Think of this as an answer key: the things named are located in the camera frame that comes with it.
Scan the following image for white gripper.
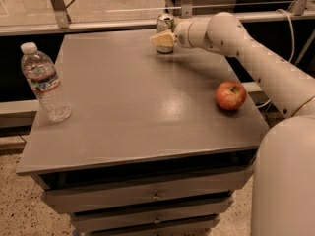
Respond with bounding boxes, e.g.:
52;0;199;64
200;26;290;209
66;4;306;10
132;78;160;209
151;21;191;48

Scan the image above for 7up soda can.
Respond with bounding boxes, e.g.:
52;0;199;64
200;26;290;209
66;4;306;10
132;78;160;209
157;13;174;54

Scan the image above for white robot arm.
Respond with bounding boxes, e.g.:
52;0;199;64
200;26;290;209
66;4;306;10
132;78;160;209
151;12;315;236

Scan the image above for clear plastic water bottle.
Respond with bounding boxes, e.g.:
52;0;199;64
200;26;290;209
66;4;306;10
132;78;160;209
21;42;72;122

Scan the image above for red apple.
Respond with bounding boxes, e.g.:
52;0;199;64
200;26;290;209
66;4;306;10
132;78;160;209
216;81;247;111

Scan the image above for grey drawer cabinet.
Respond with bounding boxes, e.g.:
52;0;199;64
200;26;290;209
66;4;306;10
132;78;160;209
17;30;268;236

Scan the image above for metal railing frame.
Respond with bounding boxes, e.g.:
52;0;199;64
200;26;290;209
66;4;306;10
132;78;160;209
0;0;314;36

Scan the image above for white cable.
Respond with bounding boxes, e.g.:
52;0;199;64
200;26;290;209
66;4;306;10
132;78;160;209
255;8;296;109

